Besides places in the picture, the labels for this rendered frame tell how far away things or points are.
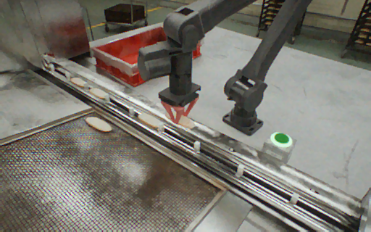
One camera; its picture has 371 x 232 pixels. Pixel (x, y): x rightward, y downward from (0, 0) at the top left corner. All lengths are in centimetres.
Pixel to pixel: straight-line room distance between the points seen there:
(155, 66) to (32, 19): 80
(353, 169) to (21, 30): 129
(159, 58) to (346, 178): 59
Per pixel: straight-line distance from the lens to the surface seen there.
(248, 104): 73
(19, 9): 121
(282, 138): 71
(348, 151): 89
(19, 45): 123
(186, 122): 65
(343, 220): 67
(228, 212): 54
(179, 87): 58
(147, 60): 52
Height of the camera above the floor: 135
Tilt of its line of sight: 36 degrees down
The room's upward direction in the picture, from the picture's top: straight up
